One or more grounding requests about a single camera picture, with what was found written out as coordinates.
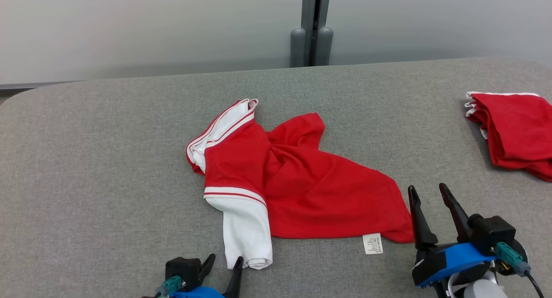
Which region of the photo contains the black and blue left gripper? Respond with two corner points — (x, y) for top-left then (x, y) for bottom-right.
(170, 254), (245, 298)

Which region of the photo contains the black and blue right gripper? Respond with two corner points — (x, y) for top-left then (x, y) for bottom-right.
(408, 183), (529, 298)

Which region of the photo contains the red jersey with white sleeves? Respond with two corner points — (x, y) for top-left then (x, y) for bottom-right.
(186, 98), (415, 270)

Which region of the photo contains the left camera cable teal plug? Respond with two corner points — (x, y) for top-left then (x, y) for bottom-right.
(142, 276), (184, 298)

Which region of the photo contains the camera cable teal plug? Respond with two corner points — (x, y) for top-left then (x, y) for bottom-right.
(142, 276), (184, 298)
(495, 242), (546, 298)

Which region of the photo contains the right camera cable teal plug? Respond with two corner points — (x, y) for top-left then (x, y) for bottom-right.
(495, 242), (546, 298)

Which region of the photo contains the grey metal partition post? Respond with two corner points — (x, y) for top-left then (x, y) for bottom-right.
(301, 0), (332, 68)

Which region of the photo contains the grey wall base rail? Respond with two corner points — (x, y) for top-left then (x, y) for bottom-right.
(0, 81), (83, 92)

